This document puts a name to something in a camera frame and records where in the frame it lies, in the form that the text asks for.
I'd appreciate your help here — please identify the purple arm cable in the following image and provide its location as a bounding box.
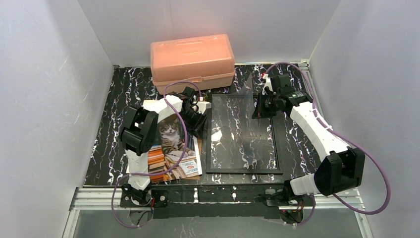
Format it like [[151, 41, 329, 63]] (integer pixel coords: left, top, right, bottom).
[[262, 61, 392, 227], [110, 81, 202, 230]]

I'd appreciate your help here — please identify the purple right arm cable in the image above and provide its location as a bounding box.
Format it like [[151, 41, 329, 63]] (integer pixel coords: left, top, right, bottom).
[[262, 61, 392, 227]]

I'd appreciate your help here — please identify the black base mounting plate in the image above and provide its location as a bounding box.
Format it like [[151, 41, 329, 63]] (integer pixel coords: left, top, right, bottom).
[[117, 183, 313, 220]]

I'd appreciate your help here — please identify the pink plastic storage box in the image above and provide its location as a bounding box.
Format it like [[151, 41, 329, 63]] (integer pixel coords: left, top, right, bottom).
[[150, 34, 236, 94]]

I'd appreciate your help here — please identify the brown cardboard backing board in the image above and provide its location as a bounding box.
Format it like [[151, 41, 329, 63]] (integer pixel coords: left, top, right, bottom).
[[193, 136, 203, 176]]

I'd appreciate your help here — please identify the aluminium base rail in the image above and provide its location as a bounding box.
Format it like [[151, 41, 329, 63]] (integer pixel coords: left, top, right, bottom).
[[63, 184, 373, 238]]

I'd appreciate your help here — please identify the white mat board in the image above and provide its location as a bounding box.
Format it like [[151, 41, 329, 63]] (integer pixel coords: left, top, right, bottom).
[[120, 100, 171, 176]]

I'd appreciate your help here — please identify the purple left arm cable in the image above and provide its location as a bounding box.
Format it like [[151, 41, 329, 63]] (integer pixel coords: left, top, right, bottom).
[[110, 81, 202, 230]]

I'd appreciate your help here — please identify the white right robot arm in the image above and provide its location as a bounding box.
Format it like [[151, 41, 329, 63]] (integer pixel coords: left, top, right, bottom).
[[252, 73, 366, 200]]

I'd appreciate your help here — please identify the black picture frame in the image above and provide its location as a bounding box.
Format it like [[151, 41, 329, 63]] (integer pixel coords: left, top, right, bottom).
[[206, 93, 284, 175]]

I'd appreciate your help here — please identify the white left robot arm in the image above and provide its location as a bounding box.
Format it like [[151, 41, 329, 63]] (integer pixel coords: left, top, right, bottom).
[[119, 87, 211, 191]]

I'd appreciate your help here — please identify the cat photo print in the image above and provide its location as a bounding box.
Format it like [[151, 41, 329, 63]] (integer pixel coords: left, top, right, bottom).
[[148, 115, 200, 183]]

